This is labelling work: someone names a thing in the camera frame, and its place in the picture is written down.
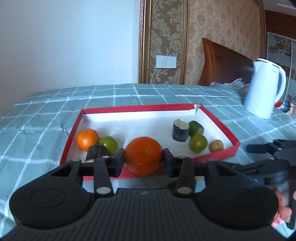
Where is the large orange tangerine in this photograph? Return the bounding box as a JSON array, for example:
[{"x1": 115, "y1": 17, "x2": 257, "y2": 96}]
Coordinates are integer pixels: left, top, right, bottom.
[{"x1": 125, "y1": 137, "x2": 163, "y2": 176}]

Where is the light green lime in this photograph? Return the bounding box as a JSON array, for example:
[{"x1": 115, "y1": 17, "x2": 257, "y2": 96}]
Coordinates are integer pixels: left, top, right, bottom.
[{"x1": 189, "y1": 133, "x2": 208, "y2": 153}]

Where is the small orange tangerine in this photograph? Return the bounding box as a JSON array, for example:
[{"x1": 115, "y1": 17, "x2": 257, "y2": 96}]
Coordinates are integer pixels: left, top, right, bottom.
[{"x1": 76, "y1": 128, "x2": 100, "y2": 152}]

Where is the brown sugarcane log piece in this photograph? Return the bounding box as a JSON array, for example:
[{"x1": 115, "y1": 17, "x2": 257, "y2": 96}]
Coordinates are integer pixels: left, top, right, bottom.
[{"x1": 85, "y1": 144, "x2": 107, "y2": 163}]

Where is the brown wooden headboard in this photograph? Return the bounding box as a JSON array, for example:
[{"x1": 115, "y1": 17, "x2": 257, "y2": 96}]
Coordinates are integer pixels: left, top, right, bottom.
[{"x1": 198, "y1": 38, "x2": 254, "y2": 86}]

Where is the red shallow cardboard box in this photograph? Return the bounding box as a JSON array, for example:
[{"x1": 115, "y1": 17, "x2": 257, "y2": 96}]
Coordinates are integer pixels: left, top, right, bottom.
[{"x1": 60, "y1": 103, "x2": 241, "y2": 165}]

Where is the white wall switch panel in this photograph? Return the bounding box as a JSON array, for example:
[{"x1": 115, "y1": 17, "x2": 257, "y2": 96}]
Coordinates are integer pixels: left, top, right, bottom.
[{"x1": 155, "y1": 55, "x2": 177, "y2": 69}]

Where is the gold ornate wall frame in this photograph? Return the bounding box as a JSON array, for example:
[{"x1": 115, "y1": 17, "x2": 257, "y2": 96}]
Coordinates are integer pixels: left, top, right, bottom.
[{"x1": 138, "y1": 1, "x2": 189, "y2": 85}]

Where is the white electric kettle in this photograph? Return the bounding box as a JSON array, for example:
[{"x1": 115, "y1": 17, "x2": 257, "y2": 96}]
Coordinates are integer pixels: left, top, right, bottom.
[{"x1": 243, "y1": 58, "x2": 287, "y2": 119}]

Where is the pink towel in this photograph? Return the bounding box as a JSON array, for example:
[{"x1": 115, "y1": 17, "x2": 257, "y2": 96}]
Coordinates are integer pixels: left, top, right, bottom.
[{"x1": 271, "y1": 189, "x2": 292, "y2": 228}]

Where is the dark sugarcane piece white end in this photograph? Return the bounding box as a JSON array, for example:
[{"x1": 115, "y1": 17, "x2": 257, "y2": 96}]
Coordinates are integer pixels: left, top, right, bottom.
[{"x1": 172, "y1": 119, "x2": 190, "y2": 142}]

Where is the green cucumber piece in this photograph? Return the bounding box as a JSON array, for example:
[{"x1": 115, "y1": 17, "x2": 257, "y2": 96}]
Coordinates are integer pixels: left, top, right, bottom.
[{"x1": 189, "y1": 120, "x2": 204, "y2": 137}]

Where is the green plaid bedsheet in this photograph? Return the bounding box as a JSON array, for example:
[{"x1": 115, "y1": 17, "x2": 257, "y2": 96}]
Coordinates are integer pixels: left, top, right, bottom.
[{"x1": 1, "y1": 84, "x2": 295, "y2": 235}]

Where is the tan longan fruit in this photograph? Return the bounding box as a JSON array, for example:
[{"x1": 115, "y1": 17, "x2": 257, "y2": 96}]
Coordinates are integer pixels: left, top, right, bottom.
[{"x1": 209, "y1": 140, "x2": 224, "y2": 153}]

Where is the dark green round fruit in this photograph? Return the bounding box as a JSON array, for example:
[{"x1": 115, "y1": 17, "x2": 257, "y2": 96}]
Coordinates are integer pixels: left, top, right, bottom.
[{"x1": 99, "y1": 136, "x2": 118, "y2": 156}]

